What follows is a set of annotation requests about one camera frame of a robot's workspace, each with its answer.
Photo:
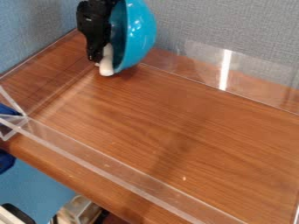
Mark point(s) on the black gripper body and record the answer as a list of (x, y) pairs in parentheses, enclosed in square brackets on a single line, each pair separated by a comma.
[(93, 15)]

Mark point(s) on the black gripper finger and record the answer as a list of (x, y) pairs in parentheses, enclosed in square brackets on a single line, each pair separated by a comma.
[(96, 54)]

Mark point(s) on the white and brown toy mushroom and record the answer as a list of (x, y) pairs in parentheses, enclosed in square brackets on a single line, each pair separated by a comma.
[(106, 64)]

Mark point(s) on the blue plastic bowl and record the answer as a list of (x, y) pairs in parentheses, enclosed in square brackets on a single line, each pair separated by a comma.
[(134, 33)]

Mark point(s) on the clear acrylic barrier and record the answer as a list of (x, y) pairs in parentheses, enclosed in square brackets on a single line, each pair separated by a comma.
[(186, 140)]

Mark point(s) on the blue clamp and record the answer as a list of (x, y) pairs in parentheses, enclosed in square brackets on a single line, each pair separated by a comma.
[(10, 116)]

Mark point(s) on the black and white object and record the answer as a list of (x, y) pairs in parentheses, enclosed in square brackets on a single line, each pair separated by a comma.
[(11, 215)]

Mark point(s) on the metal frame under table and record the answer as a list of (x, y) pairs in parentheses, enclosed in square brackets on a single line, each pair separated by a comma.
[(79, 211)]

